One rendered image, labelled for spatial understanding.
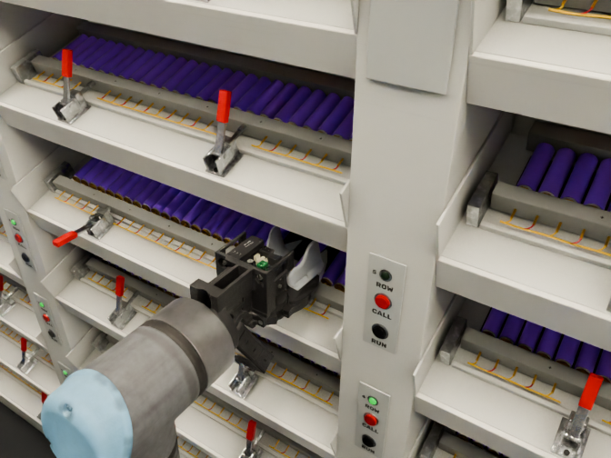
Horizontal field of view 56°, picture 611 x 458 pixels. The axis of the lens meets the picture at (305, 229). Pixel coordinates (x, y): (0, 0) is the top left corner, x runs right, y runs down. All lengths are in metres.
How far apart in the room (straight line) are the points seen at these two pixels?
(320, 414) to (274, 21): 0.56
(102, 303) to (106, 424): 0.61
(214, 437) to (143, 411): 0.59
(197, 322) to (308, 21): 0.29
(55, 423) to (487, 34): 0.47
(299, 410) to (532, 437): 0.35
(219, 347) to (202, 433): 0.56
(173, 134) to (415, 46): 0.38
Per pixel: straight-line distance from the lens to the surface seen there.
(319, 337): 0.72
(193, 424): 1.13
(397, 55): 0.48
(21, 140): 1.03
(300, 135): 0.65
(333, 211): 0.60
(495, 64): 0.46
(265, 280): 0.61
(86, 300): 1.13
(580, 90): 0.45
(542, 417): 0.68
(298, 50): 0.54
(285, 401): 0.90
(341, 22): 0.52
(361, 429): 0.77
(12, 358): 1.65
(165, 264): 0.86
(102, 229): 0.94
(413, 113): 0.49
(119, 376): 0.53
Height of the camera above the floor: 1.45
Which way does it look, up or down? 34 degrees down
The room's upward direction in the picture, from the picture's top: straight up
